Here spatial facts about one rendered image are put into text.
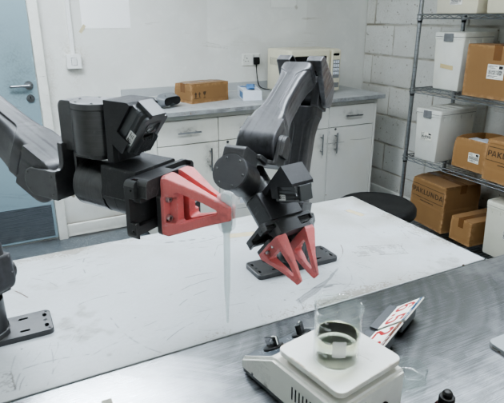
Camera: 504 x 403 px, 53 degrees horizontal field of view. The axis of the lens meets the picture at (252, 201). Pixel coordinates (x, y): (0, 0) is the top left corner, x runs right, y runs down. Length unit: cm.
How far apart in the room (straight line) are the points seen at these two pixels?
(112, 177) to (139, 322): 44
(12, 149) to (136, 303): 44
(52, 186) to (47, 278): 53
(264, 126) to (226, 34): 291
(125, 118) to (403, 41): 362
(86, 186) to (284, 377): 36
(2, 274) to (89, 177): 34
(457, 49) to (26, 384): 289
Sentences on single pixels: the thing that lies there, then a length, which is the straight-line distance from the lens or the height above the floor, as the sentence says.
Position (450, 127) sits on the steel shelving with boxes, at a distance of 335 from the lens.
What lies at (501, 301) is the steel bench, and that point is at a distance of 110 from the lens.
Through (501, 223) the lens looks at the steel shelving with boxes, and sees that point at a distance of 310.
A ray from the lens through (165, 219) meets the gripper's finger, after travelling 55.
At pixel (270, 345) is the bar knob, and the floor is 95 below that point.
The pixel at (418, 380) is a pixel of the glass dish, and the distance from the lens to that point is 81.
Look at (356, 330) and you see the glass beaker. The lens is 66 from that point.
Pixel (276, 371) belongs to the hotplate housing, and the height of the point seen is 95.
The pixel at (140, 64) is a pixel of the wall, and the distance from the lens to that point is 355.
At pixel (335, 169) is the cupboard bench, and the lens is 369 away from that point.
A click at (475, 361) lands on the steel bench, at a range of 92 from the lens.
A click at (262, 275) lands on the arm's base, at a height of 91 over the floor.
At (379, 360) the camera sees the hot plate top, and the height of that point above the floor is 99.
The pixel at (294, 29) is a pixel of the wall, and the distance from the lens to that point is 401.
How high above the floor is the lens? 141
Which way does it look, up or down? 20 degrees down
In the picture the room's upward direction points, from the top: straight up
